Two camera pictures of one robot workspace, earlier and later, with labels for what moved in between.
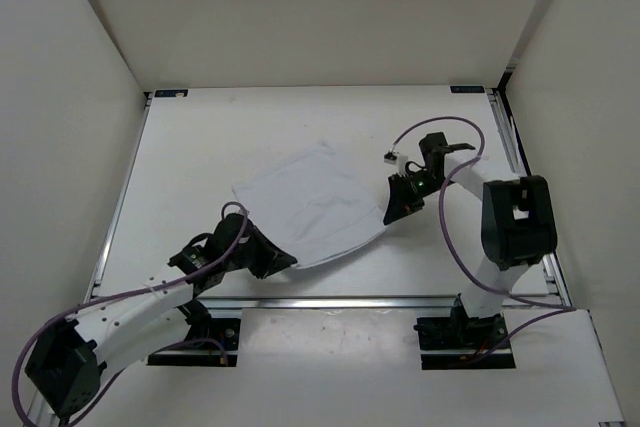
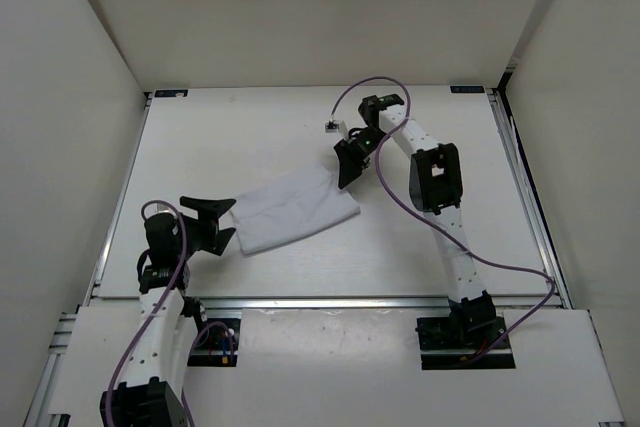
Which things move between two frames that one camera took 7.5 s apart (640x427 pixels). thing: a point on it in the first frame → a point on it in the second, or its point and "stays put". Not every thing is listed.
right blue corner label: (467, 89) stays put
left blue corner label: (167, 93) stays put
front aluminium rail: (352, 303) stays put
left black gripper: (271, 259) → (208, 212)
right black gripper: (400, 202) → (350, 166)
